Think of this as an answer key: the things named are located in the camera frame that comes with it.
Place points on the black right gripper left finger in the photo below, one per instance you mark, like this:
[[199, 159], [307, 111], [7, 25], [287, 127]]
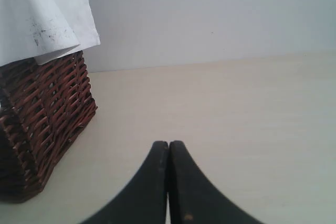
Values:
[[144, 198]]

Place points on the white t-shirt red lettering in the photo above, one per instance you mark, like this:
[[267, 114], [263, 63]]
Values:
[[45, 29]]

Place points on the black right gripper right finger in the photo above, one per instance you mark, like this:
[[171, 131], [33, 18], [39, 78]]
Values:
[[193, 198]]

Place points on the dark brown wicker basket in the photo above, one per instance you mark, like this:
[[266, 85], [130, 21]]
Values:
[[43, 110]]

